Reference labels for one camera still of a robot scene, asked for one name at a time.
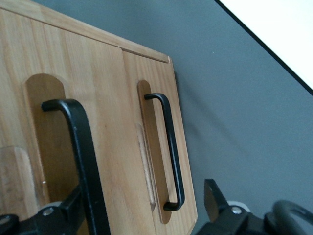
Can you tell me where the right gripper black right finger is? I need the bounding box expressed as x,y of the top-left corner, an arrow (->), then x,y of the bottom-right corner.
195,179 -> 294,235

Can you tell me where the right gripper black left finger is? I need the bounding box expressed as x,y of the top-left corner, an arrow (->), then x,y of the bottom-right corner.
0,188 -> 87,235

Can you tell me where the wooden drawer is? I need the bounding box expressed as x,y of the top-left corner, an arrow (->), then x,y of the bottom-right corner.
0,8 -> 159,235

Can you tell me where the wooden drawer staying shut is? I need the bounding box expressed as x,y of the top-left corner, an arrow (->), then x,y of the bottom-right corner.
121,50 -> 198,235

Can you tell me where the wooden drawer cabinet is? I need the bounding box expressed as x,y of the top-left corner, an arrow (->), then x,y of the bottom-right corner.
0,0 -> 171,65

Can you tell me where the black handle of shut drawer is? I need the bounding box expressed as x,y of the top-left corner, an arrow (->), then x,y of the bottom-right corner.
143,93 -> 184,212

